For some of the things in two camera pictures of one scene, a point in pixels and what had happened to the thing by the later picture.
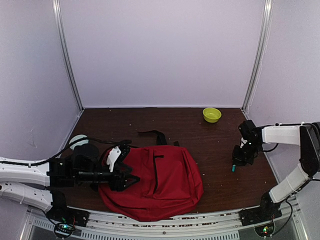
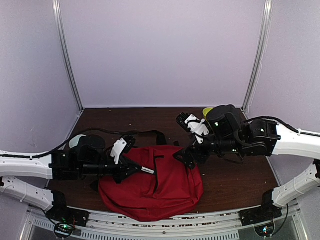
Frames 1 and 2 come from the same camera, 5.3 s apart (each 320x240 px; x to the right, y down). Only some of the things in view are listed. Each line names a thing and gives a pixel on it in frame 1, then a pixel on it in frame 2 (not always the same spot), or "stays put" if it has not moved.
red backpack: x=170 y=185 stays put
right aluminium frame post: x=258 y=58 stays put
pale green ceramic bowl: x=78 y=137 stays put
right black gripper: x=238 y=160 → x=189 y=159
